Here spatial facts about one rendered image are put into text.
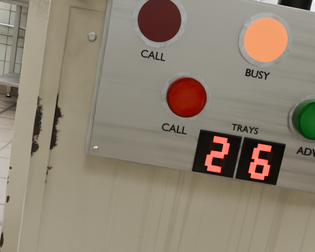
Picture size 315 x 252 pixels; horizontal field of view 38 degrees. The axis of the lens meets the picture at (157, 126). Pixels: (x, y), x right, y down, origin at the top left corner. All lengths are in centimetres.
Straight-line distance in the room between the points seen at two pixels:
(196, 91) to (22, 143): 83
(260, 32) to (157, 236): 19
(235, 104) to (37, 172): 18
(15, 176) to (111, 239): 77
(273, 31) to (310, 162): 11
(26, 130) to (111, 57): 80
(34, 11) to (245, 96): 80
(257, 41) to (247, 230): 17
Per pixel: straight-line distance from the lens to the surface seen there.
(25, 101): 112
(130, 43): 35
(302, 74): 37
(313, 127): 37
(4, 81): 372
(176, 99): 34
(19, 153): 115
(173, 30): 34
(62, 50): 38
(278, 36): 36
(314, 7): 68
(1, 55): 443
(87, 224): 41
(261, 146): 37
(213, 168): 36
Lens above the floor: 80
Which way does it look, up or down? 11 degrees down
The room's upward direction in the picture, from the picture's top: 11 degrees clockwise
